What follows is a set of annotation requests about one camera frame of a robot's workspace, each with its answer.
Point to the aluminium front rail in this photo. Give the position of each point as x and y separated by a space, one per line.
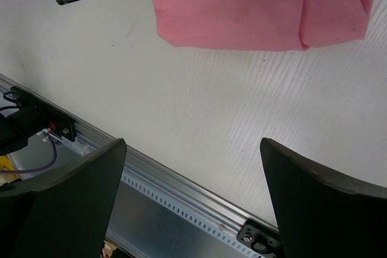
168 188

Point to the white slotted cable duct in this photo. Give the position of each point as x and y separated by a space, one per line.
159 213

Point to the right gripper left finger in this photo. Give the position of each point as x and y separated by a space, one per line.
63 212

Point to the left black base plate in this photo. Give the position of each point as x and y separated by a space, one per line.
35 115

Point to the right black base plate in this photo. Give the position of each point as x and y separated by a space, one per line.
261 239

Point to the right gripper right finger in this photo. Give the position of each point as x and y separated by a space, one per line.
321 212

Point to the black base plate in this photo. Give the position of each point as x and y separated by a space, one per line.
261 239
35 115

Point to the pink t shirt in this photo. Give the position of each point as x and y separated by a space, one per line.
261 25

